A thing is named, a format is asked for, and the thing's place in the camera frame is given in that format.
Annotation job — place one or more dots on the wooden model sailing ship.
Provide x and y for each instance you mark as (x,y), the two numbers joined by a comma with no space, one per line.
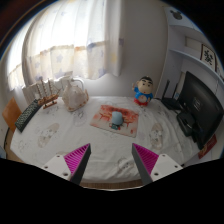
(48,100)

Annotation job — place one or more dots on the black router with antennas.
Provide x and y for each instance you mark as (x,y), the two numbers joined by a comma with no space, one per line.
(170,104)

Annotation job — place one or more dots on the large white conch shell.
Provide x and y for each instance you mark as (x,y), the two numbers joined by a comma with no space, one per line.
(75,98)

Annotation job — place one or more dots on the white printed tablecloth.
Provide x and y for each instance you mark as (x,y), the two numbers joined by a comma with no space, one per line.
(110,150)

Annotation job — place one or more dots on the black box device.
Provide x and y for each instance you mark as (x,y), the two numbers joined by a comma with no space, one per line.
(186,123)

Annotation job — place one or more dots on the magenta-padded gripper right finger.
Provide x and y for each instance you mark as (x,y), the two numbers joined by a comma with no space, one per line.
(145,160)

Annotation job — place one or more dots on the black computer monitor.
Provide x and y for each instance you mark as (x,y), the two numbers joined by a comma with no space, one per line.
(201,103)

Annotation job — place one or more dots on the orange wooden chair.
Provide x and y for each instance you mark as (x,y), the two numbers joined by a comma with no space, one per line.
(10,113)

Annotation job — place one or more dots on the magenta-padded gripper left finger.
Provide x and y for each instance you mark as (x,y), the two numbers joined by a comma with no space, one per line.
(78,160)

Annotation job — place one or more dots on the dark computer keyboard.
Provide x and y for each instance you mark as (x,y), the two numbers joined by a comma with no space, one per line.
(27,116)

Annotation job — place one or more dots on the red flat packet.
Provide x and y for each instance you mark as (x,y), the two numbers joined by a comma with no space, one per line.
(207,146)

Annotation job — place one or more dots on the white sheer star curtain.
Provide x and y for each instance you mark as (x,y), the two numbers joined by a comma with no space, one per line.
(76,36)

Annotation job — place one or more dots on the cartoon boy figurine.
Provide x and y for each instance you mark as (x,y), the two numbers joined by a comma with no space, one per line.
(144,93)

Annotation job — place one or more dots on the light blue computer mouse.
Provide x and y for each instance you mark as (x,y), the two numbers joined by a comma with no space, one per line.
(116,118)

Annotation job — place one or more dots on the white shelf unit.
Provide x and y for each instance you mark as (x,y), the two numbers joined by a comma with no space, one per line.
(186,43)

